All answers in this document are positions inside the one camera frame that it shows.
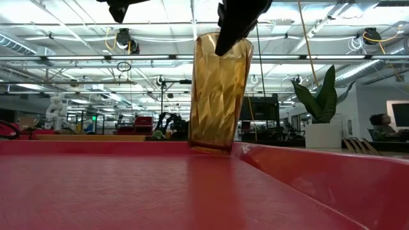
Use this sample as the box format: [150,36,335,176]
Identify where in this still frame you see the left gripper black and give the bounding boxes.
[95,0,151,24]

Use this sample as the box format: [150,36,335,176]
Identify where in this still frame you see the amber faceted plastic cup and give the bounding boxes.
[188,31,254,156]

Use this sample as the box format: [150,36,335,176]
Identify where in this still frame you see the red plastic serving tray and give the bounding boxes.
[0,139,409,230]

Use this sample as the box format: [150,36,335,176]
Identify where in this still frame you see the black equipment cabinet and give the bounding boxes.
[238,95,281,141]

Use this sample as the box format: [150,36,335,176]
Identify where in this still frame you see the black tripod stand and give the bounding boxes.
[158,79,192,124]

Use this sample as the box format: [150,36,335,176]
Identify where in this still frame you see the red tool cart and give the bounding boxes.
[133,116,155,135]

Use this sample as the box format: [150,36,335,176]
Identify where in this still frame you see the white humanoid robot figure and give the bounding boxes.
[45,93,69,132]

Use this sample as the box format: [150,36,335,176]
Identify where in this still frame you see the green snake plant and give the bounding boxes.
[290,65,357,125]

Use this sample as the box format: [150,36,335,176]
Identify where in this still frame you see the white square planter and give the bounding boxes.
[304,123,343,150]

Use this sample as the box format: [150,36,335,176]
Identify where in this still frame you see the person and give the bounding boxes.
[369,113,399,142]

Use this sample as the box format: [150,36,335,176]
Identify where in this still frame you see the wooden slat stand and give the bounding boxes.
[343,137,383,157]

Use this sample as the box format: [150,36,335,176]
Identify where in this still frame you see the black ceiling cable reel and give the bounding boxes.
[114,27,141,55]
[362,27,383,45]

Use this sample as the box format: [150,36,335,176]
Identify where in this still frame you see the black hanging cable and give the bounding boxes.
[254,21,267,97]

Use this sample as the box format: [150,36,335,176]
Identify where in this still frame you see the yellow hanging cable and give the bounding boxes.
[297,0,320,88]

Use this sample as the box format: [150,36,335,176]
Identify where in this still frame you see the silver ventilation duct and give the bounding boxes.
[334,38,409,88]
[0,33,38,56]

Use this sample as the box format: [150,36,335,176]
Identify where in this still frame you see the dark wall screen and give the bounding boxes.
[385,100,409,131]

